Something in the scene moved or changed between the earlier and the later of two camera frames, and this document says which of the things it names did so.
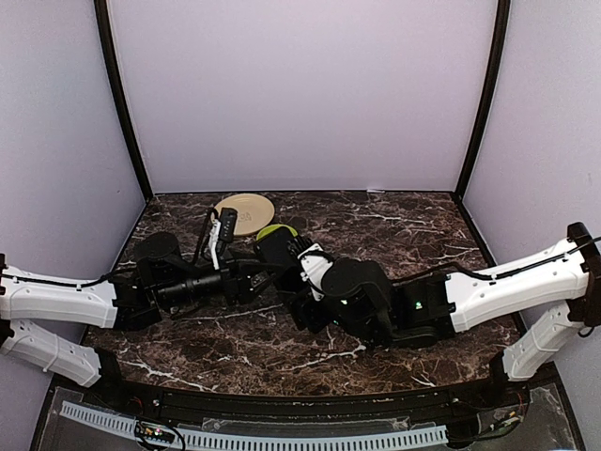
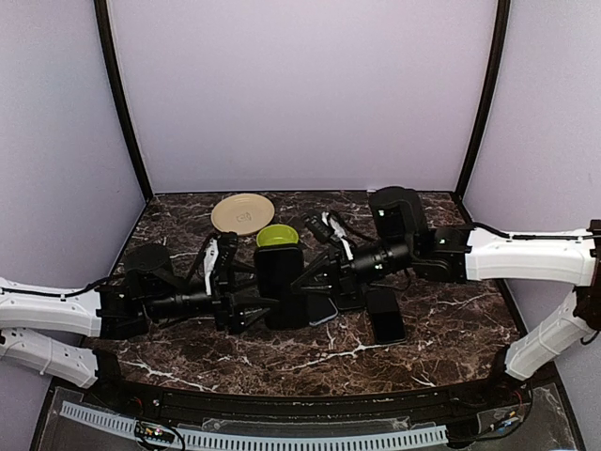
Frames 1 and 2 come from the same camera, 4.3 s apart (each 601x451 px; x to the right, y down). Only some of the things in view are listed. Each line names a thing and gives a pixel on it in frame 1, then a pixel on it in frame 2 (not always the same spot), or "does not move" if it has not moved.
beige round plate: [254, 212] does not move
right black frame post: [503, 9] does not move
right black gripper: [303, 314] to [343, 275]
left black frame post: [101, 15] does not move
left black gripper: [239, 288] to [232, 316]
